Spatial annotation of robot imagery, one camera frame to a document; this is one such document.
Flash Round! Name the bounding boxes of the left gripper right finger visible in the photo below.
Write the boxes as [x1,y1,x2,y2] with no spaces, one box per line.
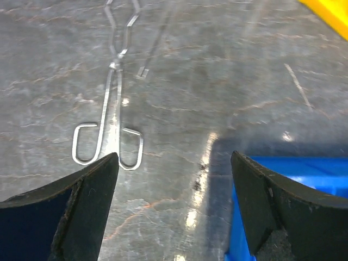
[230,151,348,261]

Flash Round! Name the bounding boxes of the blue plastic organizer tray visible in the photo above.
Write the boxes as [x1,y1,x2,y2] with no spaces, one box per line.
[224,155,348,261]

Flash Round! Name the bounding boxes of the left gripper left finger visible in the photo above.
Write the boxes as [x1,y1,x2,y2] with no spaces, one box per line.
[1,153,119,260]

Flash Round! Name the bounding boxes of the yellow test tube rack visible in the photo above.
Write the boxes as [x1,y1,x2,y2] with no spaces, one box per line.
[299,0,348,40]

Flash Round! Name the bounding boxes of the clear test tube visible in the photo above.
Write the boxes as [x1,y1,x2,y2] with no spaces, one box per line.
[136,10,173,79]

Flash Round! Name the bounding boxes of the metal crucible tongs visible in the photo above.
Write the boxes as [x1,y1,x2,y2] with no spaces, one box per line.
[72,0,144,171]

